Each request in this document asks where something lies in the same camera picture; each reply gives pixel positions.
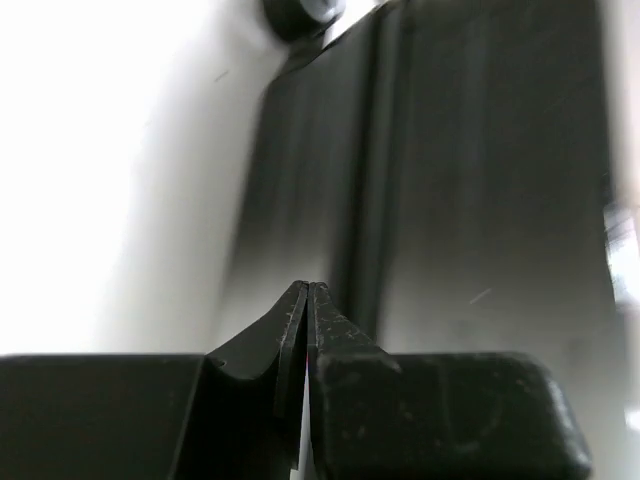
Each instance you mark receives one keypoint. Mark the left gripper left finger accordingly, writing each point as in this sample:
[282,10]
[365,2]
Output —
[233,413]

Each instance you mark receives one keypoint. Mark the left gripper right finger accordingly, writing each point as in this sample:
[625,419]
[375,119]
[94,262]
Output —
[486,415]

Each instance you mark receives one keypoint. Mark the black white space suitcase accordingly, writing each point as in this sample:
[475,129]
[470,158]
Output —
[444,167]

